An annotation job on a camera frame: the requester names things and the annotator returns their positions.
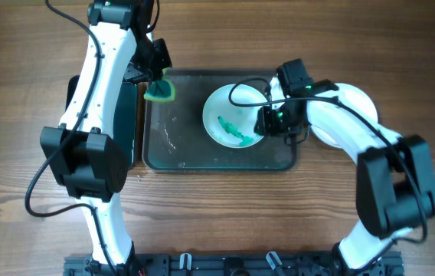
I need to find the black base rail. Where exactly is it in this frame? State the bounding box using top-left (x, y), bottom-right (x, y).
top-left (63, 251), bottom-right (405, 276)

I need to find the dark serving tray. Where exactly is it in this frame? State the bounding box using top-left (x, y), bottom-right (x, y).
top-left (142, 69), bottom-right (299, 172)

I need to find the light blue plate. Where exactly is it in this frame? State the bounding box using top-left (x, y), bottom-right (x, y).
top-left (311, 83), bottom-right (379, 149)

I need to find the green yellow sponge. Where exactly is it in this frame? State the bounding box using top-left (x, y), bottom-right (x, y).
top-left (143, 67), bottom-right (176, 103)

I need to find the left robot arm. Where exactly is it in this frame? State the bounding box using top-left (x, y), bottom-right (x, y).
top-left (40, 0), bottom-right (176, 275)

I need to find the white plate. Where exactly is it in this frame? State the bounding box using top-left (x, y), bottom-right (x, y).
top-left (202, 84), bottom-right (264, 149)

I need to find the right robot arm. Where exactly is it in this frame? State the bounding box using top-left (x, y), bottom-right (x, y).
top-left (254, 59), bottom-right (435, 275)

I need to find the black water tub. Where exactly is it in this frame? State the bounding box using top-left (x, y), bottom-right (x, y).
top-left (64, 74), bottom-right (139, 172)

